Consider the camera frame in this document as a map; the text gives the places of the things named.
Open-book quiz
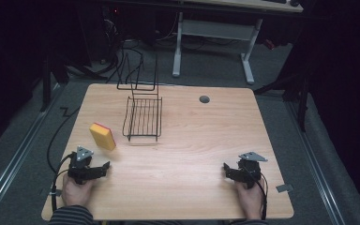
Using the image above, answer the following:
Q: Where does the black wire rack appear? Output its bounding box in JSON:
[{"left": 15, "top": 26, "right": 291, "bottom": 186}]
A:
[{"left": 116, "top": 52, "right": 164, "bottom": 143}]

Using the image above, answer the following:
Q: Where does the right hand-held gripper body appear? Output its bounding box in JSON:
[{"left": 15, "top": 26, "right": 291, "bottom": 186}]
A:
[{"left": 234, "top": 151, "right": 268, "bottom": 190}]

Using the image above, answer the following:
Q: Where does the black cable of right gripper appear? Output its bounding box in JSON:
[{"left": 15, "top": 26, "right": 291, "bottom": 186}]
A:
[{"left": 241, "top": 164, "right": 268, "bottom": 221}]

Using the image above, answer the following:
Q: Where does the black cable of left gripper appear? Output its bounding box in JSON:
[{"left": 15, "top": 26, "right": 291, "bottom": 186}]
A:
[{"left": 46, "top": 106, "right": 82, "bottom": 214}]

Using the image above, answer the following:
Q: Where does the person's right hand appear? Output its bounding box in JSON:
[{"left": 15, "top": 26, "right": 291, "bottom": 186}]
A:
[{"left": 233, "top": 179, "right": 266, "bottom": 220}]

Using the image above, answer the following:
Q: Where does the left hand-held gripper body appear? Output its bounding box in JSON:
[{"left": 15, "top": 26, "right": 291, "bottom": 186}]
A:
[{"left": 67, "top": 145, "right": 98, "bottom": 186}]

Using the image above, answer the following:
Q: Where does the person's left hand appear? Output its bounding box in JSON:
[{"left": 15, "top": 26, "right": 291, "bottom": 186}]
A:
[{"left": 61, "top": 173, "right": 98, "bottom": 208}]

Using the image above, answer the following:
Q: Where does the yellow sponge with red layer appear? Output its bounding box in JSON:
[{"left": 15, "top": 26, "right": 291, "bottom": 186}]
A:
[{"left": 88, "top": 122, "right": 117, "bottom": 152}]

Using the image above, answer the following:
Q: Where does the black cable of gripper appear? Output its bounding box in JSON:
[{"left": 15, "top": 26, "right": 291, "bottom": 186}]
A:
[
  {"left": 241, "top": 164, "right": 268, "bottom": 221},
  {"left": 46, "top": 106, "right": 82, "bottom": 214}
]

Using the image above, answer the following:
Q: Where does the bundle of black floor cables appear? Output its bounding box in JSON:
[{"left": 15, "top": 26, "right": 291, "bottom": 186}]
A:
[{"left": 63, "top": 8, "right": 158, "bottom": 84}]

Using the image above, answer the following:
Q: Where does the white-legged desk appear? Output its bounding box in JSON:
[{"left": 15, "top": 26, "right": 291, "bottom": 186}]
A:
[{"left": 172, "top": 0, "right": 305, "bottom": 85}]

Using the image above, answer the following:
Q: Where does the metal floor rail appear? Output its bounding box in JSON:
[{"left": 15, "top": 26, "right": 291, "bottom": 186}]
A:
[
  {"left": 0, "top": 83, "right": 64, "bottom": 224},
  {"left": 285, "top": 100, "right": 347, "bottom": 225}
]

